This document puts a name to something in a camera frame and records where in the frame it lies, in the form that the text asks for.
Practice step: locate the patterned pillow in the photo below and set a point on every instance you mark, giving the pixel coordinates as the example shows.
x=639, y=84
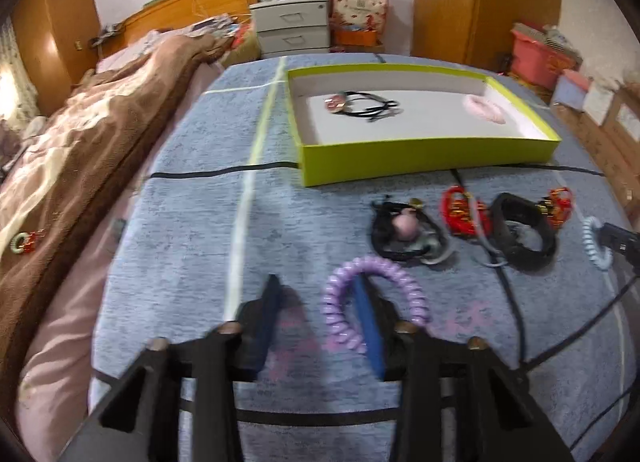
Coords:
x=220, y=37

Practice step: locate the pink bedsheet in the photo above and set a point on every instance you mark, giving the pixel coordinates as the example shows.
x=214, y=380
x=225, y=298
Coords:
x=65, y=342

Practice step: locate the orange box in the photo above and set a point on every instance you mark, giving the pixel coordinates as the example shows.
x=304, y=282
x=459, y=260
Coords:
x=352, y=37

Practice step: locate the floral curtain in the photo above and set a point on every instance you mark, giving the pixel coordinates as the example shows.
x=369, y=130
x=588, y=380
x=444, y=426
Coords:
x=15, y=92

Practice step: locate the red floral bag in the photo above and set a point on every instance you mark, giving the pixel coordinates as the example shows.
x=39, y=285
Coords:
x=357, y=12

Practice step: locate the brown blanket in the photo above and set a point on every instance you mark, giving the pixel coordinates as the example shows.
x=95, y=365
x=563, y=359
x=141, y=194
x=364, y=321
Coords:
x=100, y=132

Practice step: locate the translucent blue hair band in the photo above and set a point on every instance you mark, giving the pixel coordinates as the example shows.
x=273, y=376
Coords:
x=484, y=237

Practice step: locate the white nightstand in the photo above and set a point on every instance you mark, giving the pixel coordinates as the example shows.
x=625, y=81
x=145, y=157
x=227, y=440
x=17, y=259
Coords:
x=290, y=37

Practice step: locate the wooden door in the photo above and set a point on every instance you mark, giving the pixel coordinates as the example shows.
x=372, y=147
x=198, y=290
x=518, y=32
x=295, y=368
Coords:
x=55, y=32

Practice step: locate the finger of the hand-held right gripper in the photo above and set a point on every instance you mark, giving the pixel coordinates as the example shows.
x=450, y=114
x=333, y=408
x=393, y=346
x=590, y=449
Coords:
x=620, y=237

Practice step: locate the blue-grey bed cover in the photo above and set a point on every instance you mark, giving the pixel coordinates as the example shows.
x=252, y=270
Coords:
x=200, y=242

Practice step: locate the black wristband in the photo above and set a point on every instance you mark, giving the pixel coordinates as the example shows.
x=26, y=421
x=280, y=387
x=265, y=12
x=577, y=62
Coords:
x=500, y=222

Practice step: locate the pink plastic basket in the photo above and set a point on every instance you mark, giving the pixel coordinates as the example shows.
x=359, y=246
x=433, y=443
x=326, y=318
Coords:
x=530, y=60

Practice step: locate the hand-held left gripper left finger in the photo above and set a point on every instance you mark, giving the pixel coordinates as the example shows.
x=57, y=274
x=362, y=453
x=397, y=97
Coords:
x=267, y=312

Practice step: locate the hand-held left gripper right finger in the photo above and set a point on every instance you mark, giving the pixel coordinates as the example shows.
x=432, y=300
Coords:
x=367, y=322

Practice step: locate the flat cardboard box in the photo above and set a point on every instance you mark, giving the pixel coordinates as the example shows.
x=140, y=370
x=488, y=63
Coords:
x=610, y=152

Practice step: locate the wooden wardrobe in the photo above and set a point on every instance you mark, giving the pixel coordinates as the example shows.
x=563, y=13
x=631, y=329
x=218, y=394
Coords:
x=450, y=2

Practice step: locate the yellow-green cardboard box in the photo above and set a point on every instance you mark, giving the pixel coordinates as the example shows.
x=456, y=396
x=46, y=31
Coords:
x=425, y=157

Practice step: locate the white box with pink lid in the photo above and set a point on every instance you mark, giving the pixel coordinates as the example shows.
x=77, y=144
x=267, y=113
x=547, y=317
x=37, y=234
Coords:
x=570, y=90

